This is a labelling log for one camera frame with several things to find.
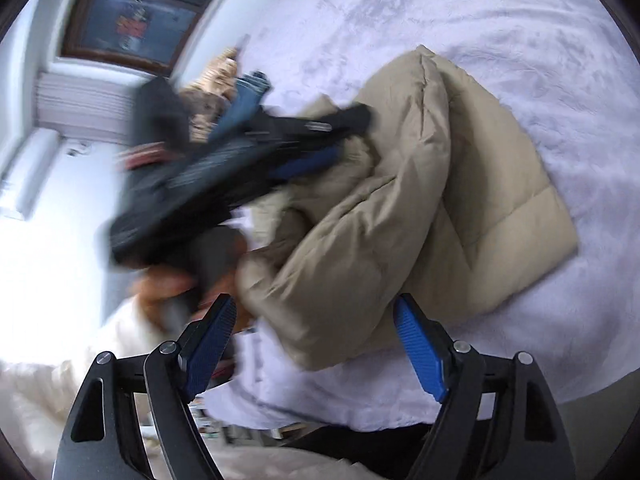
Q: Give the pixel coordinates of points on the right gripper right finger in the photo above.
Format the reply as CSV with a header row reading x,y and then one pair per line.
x,y
497,417

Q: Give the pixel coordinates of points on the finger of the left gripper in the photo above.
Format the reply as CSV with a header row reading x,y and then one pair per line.
x,y
307,164
352,120

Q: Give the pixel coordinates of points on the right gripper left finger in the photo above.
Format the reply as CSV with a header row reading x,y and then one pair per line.
x,y
102,437

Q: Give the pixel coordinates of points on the beige puffer jacket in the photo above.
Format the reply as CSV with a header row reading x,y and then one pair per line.
x,y
445,198

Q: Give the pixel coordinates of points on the cream sleeve forearm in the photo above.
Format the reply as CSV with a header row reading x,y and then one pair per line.
x,y
36,398

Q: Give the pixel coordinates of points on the left hand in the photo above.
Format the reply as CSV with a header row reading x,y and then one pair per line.
x,y
158,284

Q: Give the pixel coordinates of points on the striped tan brown knit garment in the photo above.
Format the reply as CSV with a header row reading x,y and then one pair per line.
x,y
209,95

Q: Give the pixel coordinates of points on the folded blue jeans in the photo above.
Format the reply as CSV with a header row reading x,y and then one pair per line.
x,y
250,90

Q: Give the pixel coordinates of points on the grey vertical window blinds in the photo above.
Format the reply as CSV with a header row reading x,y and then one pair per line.
x,y
85,108

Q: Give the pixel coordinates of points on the dark framed window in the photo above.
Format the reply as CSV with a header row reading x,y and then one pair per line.
x,y
146,35

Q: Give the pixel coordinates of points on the lavender plush bed blanket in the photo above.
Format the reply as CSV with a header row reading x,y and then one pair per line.
x,y
566,74

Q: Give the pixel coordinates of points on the purple handled flat tool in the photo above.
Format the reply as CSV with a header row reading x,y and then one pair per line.
x,y
242,43

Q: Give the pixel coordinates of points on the white wall air conditioner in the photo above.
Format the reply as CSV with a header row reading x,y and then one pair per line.
x,y
28,172

